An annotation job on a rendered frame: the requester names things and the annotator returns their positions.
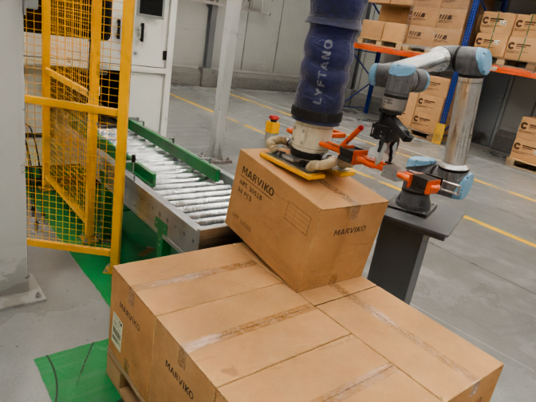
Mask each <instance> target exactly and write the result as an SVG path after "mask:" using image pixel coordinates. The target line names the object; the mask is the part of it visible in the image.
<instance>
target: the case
mask: <svg viewBox="0 0 536 402"><path fill-rule="evenodd" d="M269 151H270V149H269V148H251V149H240V153H239V157H238V163H237V167H236V172H235V175H234V182H233V186H232V190H231V197H230V201H229V204H228V208H227V215H226V219H225V224H227V225H228V226H229V227H230V228H231V229H232V230H233V231H234V232H235V233H236V234H237V235H238V236H239V237H240V238H241V239H242V240H243V241H244V242H245V243H246V244H247V245H248V246H249V247H250V248H251V249H252V250H253V251H254V252H255V253H256V254H257V255H258V256H259V257H260V258H261V259H262V260H263V261H264V262H265V263H266V264H268V265H269V266H270V267H271V268H272V269H273V270H274V271H275V272H276V273H277V274H278V275H279V276H280V277H281V278H282V279H283V280H284V281H285V282H286V283H287V284H288V285H289V286H290V287H291V288H292V289H293V290H294V291H295V292H296V293H299V292H302V291H305V290H311V289H314V288H318V287H320V286H326V285H329V284H333V283H335V282H341V281H344V280H348V279H351V278H356V277H360V276H361V275H362V273H363V270H364V268H365V264H366V262H367V260H368V257H369V254H370V251H371V249H372V245H373V243H374V241H375V238H376V235H377V232H378V230H379V228H380V224H381V222H382V219H383V217H384V213H385V211H386V209H387V206H388V203H389V201H388V200H387V199H385V198H383V197H382V196H380V195H378V194H377V193H376V192H374V191H372V190H370V189H369V188H367V187H366V186H365V185H363V184H361V183H359V182H358V181H356V180H355V179H353V178H352V177H350V176H345V177H339V176H337V175H334V174H332V173H330V172H328V171H325V170H318V171H319V172H321V173H323V174H325V178H324V179H310V180H307V179H305V178H303V177H301V176H299V175H297V174H295V173H293V172H291V171H289V170H287V169H285V168H283V167H281V166H279V165H277V164H275V163H273V162H271V161H269V160H267V159H265V158H263V157H261V156H260V152H269Z"/></svg>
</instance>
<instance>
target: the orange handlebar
mask: <svg viewBox="0 0 536 402"><path fill-rule="evenodd" d="M293 129H294V128H287V129H286V131H287V132H288V133H290V134H292V133H293ZM345 135H346V134H345V133H344V132H341V131H338V130H336V129H333V135H332V138H345ZM327 142H328V143H329V144H328V143H326V142H324V141H320V142H319V145H320V146H322V147H324V148H327V149H329V150H331V151H334V152H337V153H339V149H340V148H338V146H339V145H338V144H335V143H333V142H330V141H327ZM332 144H333V145H335V146H333V145H332ZM336 146H337V147H336ZM375 159H376V157H369V156H366V155H363V156H362V157H361V156H356V158H355V160H356V161H359V162H361V163H363V165H365V166H366V167H368V168H371V169H373V168H376V169H378V170H381V171H382V169H383V166H384V165H388V164H386V163H384V161H383V160H381V162H380V163H379V164H378V165H377V166H376V165H375ZM410 174H411V173H410V172H407V171H406V172H405V173H402V172H398V173H397V174H396V176H397V177H398V178H400V179H403V180H405V181H408V178H409V175H410ZM439 190H440V185H439V184H436V185H431V187H430V191H439Z"/></svg>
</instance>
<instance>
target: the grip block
mask: <svg viewBox="0 0 536 402"><path fill-rule="evenodd" d="M354 146H355V145H341V146H340V149H339V153H338V157H337V158H338V159H339V160H343V161H345V162H346V163H349V164H351V165H357V164H363V163H361V162H359V161H356V160H355V158H356V156H361V157H362V156H363V155H366V156H367V155H368V150H364V149H363V148H359V147H357V146H355V147H354Z"/></svg>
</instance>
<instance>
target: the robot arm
mask: <svg viewBox="0 0 536 402"><path fill-rule="evenodd" d="M491 65H492V56H491V51H490V50H489V49H485V48H481V47H470V46H461V45H442V46H437V47H435V48H433V49H431V50H430V52H429V53H424V54H421V55H418V56H414V57H410V58H406V59H403V60H400V61H394V62H389V63H386V64H380V63H374V64H373V65H372V66H371V68H370V70H369V73H368V81H369V83H370V85H373V86H375V87H377V86H378V87H383V88H385V91H384V97H383V101H382V105H381V107H382V108H379V111H378V112H380V119H379V122H376V123H372V128H374V129H373V133H372V129H371V133H370V136H371V137H373V139H376V140H379V141H378V142H377V144H376V146H375V147H371V148H370V149H369V152H370V153H371V154H373V155H374V156H375V157H376V159H375V165H376V166H377V165H378V164H379V163H380V162H381V158H382V157H383V154H384V153H386V154H387V155H388V156H389V158H388V162H392V160H393V158H394V156H395V154H396V152H397V149H398V146H399V143H400V138H401V139H402V141H403V142H411V141H412V139H413V138H414V136H413V135H412V134H411V133H410V132H409V131H408V129H407V128H406V127H405V126H404V124H403V123H402V122H401V121H400V119H399V118H398V117H396V116H401V115H402V112H404V111H405V110H406V107H407V103H408V97H409V93H421V92H423V91H424V90H425V89H426V88H427V87H428V86H429V84H430V76H429V72H431V71H435V72H442V71H456V72H459V74H458V82H457V86H456V91H455V99H454V104H453V109H452V114H451V122H450V126H449V131H448V135H447V143H446V148H445V153H444V158H443V160H442V161H440V162H439V164H436V163H437V160H436V159H434V158H431V157H426V156H413V157H410V158H409V159H408V162H407V165H406V168H405V169H407V170H408V169H410V170H413V171H417V172H420V173H424V174H426V173H430V174H433V175H437V176H440V177H443V178H444V180H445V181H448V182H451V183H455V184H458V185H461V186H462V187H461V188H460V191H459V196H457V195H454V194H452V193H449V192H446V191H438V192H437V193H435V194H437V195H442V196H446V197H448V198H451V199H457V200H461V199H464V198H465V197H466V196H467V194H468V192H469V191H470V189H471V186H472V184H473V181H474V175H473V174H472V173H471V172H469V170H470V166H469V165H468V164H467V157H468V152H469V148H470V144H471V137H472V133H473V128H474V124H475V117H476V113H477V108H478V104H479V97H480V93H481V88H482V84H483V79H484V76H485V75H487V74H488V73H489V72H490V71H491ZM386 143H387V145H386ZM408 172H410V171H408ZM410 173H412V174H414V173H413V172H410ZM407 183H408V181H403V185H402V189H401V191H400V193H399V195H398V196H397V197H396V201H395V204H396V205H397V206H398V207H401V208H403V209H406V210H410V211H419V212H424V211H430V210H431V200H430V195H425V194H424V193H422V192H419V191H416V190H414V189H412V188H410V187H407ZM441 188H443V189H446V190H449V191H453V192H455V193H457V191H458V187H456V186H453V185H450V184H448V183H444V182H443V184H442V187H441Z"/></svg>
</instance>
